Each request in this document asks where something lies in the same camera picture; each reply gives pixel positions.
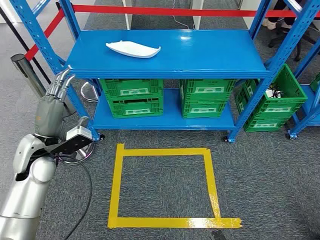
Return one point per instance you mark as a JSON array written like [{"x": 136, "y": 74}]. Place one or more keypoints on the red barrier belt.
[
  {"x": 175, "y": 12},
  {"x": 44, "y": 34}
]

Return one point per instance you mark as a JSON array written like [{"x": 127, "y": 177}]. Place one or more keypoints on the yellow floor tape square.
[{"x": 162, "y": 222}]

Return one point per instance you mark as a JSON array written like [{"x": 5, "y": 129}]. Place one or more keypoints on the white desk leg panel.
[
  {"x": 247, "y": 13},
  {"x": 127, "y": 15},
  {"x": 198, "y": 15}
]

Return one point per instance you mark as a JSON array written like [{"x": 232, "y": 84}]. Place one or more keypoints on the black office chair base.
[{"x": 299, "y": 49}]

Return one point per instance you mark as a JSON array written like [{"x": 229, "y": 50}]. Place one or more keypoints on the green plastic crate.
[
  {"x": 132, "y": 84},
  {"x": 204, "y": 105},
  {"x": 295, "y": 99},
  {"x": 265, "y": 121},
  {"x": 207, "y": 84},
  {"x": 316, "y": 82},
  {"x": 135, "y": 105}
]

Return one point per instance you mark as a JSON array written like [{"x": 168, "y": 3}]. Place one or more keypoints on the blue metal shelf rack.
[
  {"x": 313, "y": 112},
  {"x": 175, "y": 49}
]

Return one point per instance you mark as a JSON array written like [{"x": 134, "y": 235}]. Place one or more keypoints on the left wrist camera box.
[{"x": 75, "y": 140}]

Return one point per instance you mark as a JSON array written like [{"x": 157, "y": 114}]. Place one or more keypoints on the white curved plastic part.
[{"x": 132, "y": 49}]

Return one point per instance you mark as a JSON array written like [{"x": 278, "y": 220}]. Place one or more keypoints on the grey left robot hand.
[{"x": 50, "y": 116}]

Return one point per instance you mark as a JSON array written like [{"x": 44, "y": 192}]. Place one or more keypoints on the person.
[{"x": 269, "y": 24}]

